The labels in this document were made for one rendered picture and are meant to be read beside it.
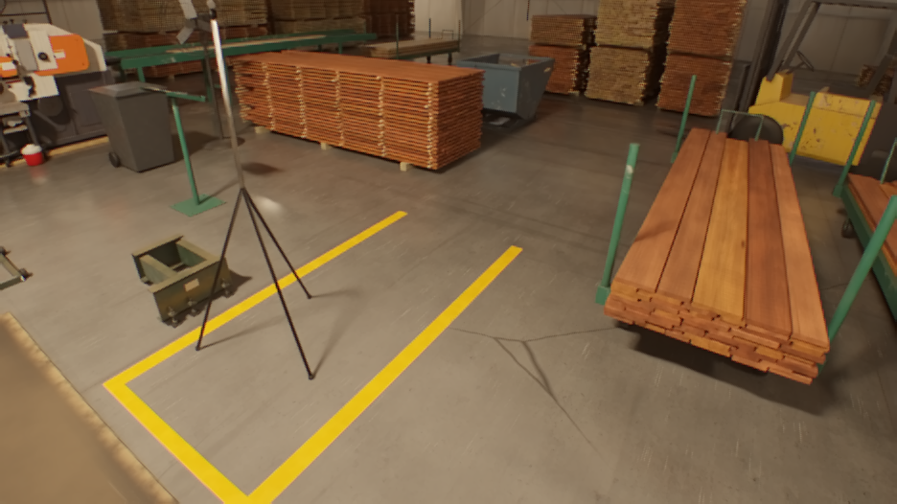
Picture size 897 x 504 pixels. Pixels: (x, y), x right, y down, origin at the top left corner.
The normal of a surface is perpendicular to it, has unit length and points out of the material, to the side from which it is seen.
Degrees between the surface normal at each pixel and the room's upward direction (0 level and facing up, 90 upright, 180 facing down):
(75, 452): 0
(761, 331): 90
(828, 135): 90
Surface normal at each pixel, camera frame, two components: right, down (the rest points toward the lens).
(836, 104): -0.70, 0.21
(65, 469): 0.02, -0.89
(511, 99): -0.53, 0.37
